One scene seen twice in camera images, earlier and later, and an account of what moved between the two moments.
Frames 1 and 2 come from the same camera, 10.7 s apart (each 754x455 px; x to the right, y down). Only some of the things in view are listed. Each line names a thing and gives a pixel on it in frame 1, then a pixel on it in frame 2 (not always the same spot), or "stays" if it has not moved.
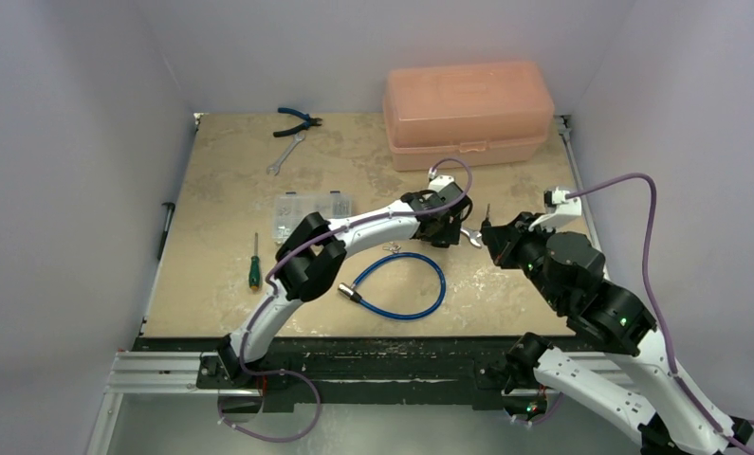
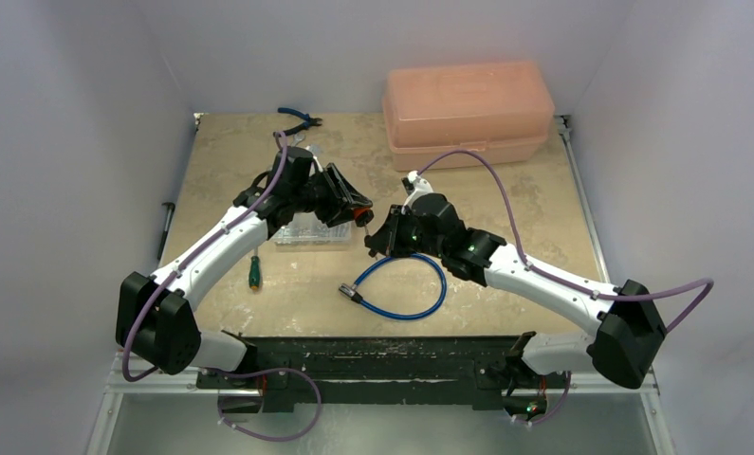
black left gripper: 448,236 to 337,210
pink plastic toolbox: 487,114 stays
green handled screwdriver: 254,276 stays
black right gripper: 501,240 to 393,228
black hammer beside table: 171,210 stays
